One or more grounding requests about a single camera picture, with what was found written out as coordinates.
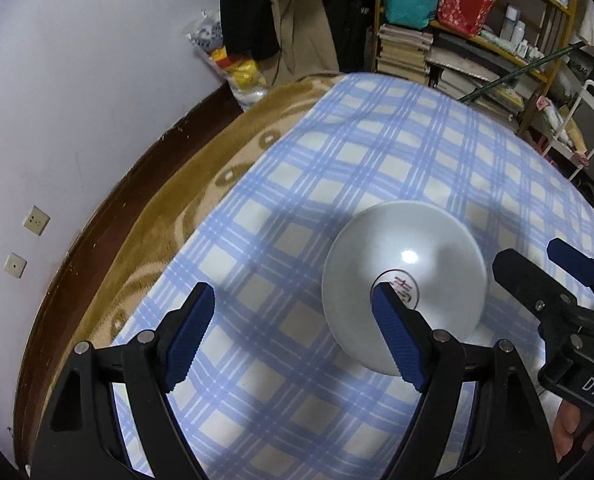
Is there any blue checked cloth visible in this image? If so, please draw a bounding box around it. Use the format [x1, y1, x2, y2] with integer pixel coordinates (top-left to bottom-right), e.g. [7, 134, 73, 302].
[112, 72, 594, 480]

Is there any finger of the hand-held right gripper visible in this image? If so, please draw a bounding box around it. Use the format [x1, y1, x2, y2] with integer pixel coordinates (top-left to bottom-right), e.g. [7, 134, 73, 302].
[547, 238, 594, 313]
[492, 249, 587, 342]

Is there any group of white bottles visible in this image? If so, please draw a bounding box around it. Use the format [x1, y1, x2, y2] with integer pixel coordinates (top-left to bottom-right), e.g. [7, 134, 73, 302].
[500, 5, 546, 59]

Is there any black hanging garment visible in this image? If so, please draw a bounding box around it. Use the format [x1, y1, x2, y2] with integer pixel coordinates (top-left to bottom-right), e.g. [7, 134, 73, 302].
[219, 0, 283, 61]

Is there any brown patterned blanket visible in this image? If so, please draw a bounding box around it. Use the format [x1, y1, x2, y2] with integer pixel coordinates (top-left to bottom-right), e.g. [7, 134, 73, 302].
[37, 74, 349, 411]

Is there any beige wall socket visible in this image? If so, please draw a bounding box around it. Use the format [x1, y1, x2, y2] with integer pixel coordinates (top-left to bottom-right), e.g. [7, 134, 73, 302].
[4, 251, 28, 278]
[23, 205, 51, 237]

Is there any green pole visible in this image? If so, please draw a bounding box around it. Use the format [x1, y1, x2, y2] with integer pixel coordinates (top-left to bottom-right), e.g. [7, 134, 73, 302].
[460, 42, 594, 104]

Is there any plastic bag of snacks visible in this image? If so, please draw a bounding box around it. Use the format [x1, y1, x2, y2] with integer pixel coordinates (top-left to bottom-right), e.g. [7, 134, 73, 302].
[186, 9, 270, 111]

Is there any beige parcel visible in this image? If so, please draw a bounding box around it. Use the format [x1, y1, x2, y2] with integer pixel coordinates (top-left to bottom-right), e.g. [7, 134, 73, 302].
[566, 120, 591, 160]

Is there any person's right hand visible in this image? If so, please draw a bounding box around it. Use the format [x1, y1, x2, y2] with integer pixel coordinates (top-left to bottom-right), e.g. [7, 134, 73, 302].
[552, 400, 594, 464]

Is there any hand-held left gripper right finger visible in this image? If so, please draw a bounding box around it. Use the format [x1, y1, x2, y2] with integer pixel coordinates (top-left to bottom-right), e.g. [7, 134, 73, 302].
[371, 281, 560, 480]

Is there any dark grey hanging garment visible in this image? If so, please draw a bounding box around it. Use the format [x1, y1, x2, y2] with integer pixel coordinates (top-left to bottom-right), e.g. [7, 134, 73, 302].
[327, 0, 378, 74]

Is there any beige hanging coat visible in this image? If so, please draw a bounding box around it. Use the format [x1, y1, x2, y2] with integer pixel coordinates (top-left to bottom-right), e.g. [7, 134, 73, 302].
[272, 0, 341, 78]

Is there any stack of books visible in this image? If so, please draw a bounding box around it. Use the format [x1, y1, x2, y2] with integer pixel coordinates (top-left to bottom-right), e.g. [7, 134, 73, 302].
[376, 22, 533, 117]

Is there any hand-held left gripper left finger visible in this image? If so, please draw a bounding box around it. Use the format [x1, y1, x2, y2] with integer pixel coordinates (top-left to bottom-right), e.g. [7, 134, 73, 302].
[29, 281, 217, 480]

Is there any large red and white bowl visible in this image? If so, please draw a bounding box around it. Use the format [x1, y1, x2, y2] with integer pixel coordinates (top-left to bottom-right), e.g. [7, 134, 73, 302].
[321, 201, 489, 377]

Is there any wooden shelf unit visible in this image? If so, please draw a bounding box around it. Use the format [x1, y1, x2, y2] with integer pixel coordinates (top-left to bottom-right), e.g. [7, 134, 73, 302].
[374, 0, 579, 137]

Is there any dark wooden bed frame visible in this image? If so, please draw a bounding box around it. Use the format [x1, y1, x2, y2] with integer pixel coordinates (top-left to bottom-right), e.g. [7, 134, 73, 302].
[14, 80, 239, 471]

